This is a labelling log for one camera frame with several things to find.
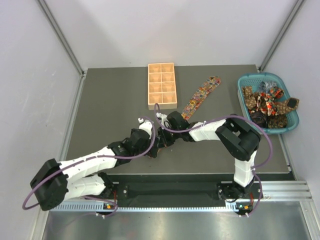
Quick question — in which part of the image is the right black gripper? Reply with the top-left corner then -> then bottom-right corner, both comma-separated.
157,124 -> 182,149

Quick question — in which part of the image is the colourful banana print tie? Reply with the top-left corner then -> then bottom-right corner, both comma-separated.
181,76 -> 221,120

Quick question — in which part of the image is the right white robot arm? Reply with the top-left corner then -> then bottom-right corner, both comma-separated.
155,111 -> 261,199

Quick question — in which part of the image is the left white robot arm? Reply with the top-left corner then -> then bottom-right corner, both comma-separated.
30,118 -> 156,211

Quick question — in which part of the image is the wooden eight-compartment box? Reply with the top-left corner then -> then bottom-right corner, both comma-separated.
147,62 -> 178,110

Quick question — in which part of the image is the dark rolled tie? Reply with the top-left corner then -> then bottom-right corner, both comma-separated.
250,111 -> 268,129

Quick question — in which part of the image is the teal plastic basket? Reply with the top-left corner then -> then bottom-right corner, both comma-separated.
237,73 -> 299,135

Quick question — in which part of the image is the red floral tie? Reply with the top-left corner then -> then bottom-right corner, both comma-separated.
256,87 -> 284,116

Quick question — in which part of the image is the blue grey tie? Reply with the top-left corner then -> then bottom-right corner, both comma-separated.
258,81 -> 277,93

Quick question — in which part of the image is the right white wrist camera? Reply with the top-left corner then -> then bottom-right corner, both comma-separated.
156,112 -> 171,129

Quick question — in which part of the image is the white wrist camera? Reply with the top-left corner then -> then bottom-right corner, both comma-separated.
156,112 -> 171,129
138,117 -> 153,138

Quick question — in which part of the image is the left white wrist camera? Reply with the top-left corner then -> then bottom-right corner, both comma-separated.
138,117 -> 153,138

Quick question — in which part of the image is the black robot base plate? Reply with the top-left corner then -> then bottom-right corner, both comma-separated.
97,174 -> 261,207

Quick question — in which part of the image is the grey slotted cable duct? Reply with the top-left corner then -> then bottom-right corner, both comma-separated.
51,200 -> 249,213

